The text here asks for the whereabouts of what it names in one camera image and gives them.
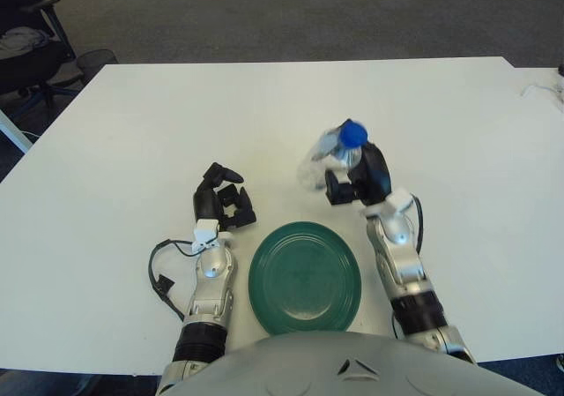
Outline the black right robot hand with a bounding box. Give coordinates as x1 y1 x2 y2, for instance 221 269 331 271
324 142 393 207

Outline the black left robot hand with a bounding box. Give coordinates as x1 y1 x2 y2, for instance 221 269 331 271
192 161 258 232

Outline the clear bottle with blue cap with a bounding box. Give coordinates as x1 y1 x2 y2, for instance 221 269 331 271
295 119 369 192

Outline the green round plate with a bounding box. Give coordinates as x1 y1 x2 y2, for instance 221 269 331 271
248 221 363 337

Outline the black mesh wastebasket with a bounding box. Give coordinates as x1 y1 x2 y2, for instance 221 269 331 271
75 49 120 82

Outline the grey robot torso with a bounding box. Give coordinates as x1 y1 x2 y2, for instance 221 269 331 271
165 330 564 396

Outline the white table leg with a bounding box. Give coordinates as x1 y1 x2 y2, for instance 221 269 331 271
0 107 33 154

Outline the black office chair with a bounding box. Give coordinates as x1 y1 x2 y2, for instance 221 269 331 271
0 0 85 114

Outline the grey cloth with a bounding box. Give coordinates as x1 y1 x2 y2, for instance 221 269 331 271
0 26 54 57

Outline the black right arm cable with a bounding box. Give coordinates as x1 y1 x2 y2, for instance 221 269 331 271
390 195 427 338

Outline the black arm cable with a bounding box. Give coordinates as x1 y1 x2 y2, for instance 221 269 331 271
390 195 427 338
148 238 196 322

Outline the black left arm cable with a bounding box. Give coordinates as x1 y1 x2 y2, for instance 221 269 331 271
148 238 196 322

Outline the white cable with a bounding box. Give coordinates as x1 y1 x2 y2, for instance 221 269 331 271
519 78 564 114

